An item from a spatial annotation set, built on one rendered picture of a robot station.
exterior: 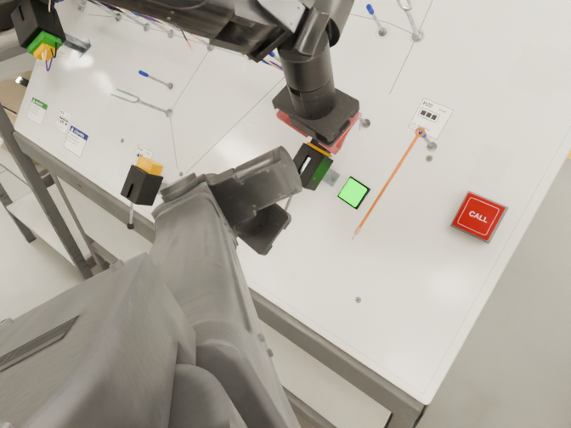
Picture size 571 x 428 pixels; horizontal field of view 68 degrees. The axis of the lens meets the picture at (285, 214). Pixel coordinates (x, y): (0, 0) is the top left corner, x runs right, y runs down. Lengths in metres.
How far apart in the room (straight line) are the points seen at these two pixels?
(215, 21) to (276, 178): 0.16
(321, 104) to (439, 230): 0.26
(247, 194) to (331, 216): 0.28
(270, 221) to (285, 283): 0.20
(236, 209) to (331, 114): 0.19
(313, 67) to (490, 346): 1.54
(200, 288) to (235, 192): 0.29
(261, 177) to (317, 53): 0.15
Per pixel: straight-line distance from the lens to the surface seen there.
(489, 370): 1.81
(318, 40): 0.49
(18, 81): 1.64
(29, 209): 2.11
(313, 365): 0.91
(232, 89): 0.84
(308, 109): 0.54
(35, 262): 2.22
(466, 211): 0.62
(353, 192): 0.68
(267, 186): 0.44
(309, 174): 0.62
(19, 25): 1.12
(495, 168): 0.66
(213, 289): 0.16
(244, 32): 0.47
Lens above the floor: 1.50
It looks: 45 degrees down
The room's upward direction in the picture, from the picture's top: straight up
